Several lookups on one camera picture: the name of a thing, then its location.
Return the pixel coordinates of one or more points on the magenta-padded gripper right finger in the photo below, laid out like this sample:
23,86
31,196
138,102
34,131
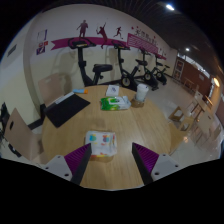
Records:
145,158

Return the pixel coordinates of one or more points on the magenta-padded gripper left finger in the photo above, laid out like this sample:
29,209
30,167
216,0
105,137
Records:
78,160

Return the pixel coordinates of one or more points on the colourful patterned white towel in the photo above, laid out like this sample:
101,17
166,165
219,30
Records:
101,143

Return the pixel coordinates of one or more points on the black rectangular mat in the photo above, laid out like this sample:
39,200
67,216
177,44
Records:
66,109

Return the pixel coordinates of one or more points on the brown round coaster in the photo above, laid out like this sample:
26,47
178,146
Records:
136,103

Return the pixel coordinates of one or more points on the group of wooden chairs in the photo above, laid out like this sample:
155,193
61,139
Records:
193,123

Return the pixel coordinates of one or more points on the green wet wipes pack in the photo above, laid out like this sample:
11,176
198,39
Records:
115,104

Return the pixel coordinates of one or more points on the white paper sheet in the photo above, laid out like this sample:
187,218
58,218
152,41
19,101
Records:
63,97

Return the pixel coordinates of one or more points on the white paper cup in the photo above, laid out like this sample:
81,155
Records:
142,92

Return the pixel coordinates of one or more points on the blue and orange marker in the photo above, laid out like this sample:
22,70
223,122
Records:
80,91

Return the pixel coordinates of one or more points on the white tissue pack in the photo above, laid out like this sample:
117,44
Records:
112,90

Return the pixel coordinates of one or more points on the black exercise bike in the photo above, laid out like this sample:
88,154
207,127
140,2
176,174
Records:
160,75
148,75
82,66
126,78

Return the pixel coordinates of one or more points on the black equipment rack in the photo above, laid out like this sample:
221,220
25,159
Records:
4,116

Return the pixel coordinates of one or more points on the round ceiling light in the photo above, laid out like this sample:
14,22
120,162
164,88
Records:
187,49
170,6

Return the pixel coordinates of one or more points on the purple wall poster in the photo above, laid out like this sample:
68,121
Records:
42,48

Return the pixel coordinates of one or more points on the grey wall vent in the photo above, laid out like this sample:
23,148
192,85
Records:
12,50

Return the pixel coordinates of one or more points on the white wall poster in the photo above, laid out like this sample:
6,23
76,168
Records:
42,35

